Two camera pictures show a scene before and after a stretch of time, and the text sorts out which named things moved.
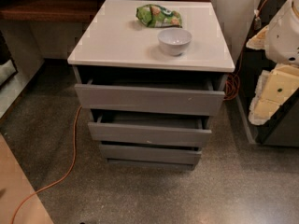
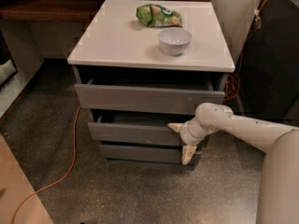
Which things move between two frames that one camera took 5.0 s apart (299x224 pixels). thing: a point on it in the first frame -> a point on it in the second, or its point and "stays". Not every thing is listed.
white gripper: x=284 y=38 -> x=186 y=134
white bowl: x=175 y=41 stays
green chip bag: x=156 y=16 stays
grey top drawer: x=145 y=95 stays
